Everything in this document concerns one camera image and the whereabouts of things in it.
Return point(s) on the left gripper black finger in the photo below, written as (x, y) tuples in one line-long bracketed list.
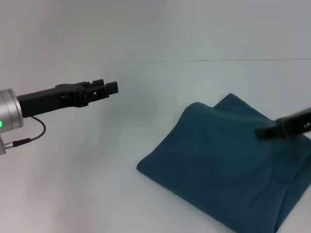
[(96, 83), (102, 93)]

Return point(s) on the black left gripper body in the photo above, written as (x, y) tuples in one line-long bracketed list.
[(48, 99)]

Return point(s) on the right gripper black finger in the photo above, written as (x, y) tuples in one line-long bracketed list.
[(269, 133)]

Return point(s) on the teal blue shirt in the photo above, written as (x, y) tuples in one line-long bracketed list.
[(218, 170)]

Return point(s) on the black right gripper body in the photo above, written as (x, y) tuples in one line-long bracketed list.
[(296, 121)]

